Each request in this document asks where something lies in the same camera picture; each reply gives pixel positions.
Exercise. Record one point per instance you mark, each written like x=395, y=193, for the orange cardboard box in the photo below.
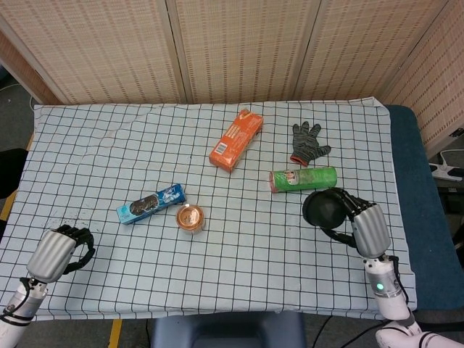
x=235, y=141

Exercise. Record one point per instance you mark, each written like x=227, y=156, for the white black checkered tablecloth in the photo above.
x=232, y=253

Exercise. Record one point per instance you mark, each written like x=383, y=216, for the green chips can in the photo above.
x=308, y=178

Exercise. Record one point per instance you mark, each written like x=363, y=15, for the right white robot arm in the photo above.
x=389, y=297

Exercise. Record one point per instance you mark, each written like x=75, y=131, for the blue padded table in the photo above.
x=413, y=181

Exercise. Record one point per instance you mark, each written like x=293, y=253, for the dark blue chair seat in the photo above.
x=228, y=331

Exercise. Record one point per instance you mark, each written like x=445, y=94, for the blue cookie box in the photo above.
x=148, y=204

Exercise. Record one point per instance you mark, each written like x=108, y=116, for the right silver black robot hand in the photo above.
x=371, y=232

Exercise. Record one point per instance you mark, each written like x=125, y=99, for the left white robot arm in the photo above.
x=18, y=308

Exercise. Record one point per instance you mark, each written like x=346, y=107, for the grey striped knit glove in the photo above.
x=308, y=145

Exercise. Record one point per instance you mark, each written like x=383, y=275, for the black box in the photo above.
x=453, y=199

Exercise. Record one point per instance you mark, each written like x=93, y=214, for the dark green dome object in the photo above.
x=326, y=210

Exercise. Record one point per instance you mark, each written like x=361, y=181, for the woven folding screen panel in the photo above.
x=21, y=69
x=98, y=47
x=435, y=79
x=243, y=47
x=369, y=47

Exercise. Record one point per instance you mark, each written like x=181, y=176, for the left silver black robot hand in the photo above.
x=50, y=255

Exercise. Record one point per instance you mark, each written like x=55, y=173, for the black chair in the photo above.
x=11, y=174

